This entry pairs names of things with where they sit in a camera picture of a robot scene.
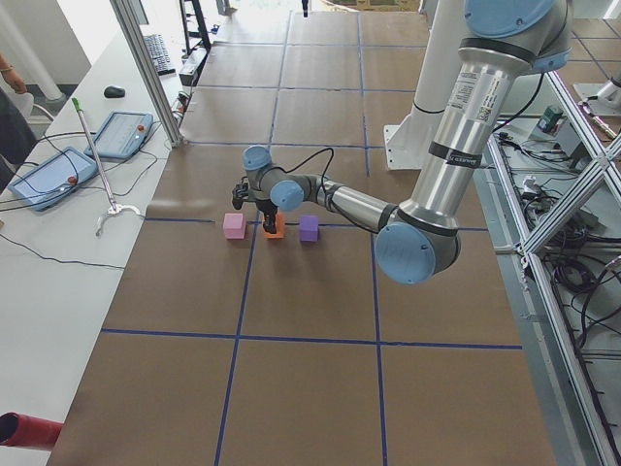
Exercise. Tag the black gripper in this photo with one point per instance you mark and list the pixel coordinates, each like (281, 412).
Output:
(267, 208)

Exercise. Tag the orange foam block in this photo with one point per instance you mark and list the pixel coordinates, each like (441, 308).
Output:
(280, 229)

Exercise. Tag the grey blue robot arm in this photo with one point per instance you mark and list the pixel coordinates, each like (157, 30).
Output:
(476, 51)

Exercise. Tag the pink foam block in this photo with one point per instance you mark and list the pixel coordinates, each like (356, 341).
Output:
(234, 226)

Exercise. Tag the purple foam block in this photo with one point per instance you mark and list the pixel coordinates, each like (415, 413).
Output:
(309, 228)

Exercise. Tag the blue teach pendant far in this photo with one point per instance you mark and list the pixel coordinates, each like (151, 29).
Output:
(121, 134)

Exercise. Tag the blue teach pendant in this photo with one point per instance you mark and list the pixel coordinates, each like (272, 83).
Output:
(121, 134)
(54, 179)

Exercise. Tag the black computer mouse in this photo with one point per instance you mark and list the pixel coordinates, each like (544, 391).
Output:
(114, 92)

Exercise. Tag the blue teach pendant near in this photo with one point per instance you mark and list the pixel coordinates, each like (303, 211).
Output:
(54, 179)

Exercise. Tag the black keyboard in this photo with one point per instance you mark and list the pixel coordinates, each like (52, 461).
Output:
(159, 55)

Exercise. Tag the person at left edge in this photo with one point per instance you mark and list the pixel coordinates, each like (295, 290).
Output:
(17, 138)

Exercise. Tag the red cylinder object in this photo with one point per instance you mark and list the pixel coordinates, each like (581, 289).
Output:
(29, 432)

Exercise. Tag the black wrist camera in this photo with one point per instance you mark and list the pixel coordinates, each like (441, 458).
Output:
(241, 194)

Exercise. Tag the grabber stick green handle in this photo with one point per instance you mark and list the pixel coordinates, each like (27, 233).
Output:
(115, 208)

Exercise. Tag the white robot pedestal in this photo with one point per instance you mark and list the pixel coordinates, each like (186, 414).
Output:
(407, 144)

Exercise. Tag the aluminium frame column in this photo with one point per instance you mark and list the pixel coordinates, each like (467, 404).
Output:
(131, 30)

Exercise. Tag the aluminium frame rail right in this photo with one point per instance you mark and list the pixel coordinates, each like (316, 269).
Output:
(554, 175)

